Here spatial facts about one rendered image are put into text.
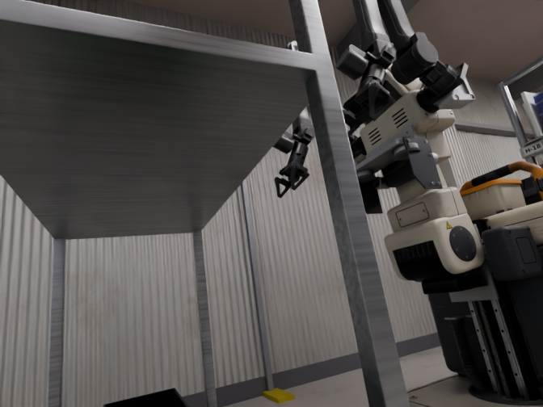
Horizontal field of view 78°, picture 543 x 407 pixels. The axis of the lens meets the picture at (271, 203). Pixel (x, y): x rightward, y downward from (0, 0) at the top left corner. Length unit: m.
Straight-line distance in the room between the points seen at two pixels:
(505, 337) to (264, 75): 1.08
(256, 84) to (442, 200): 0.77
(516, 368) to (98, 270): 2.28
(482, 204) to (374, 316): 1.04
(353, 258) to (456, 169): 4.00
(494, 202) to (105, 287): 2.25
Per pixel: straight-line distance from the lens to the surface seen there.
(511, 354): 1.30
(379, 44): 1.00
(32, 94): 0.51
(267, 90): 0.48
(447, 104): 1.11
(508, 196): 1.38
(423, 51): 1.08
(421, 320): 3.73
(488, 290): 1.24
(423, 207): 1.13
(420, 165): 1.06
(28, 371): 2.62
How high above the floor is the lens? 0.65
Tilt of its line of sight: 16 degrees up
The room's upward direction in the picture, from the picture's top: 9 degrees counter-clockwise
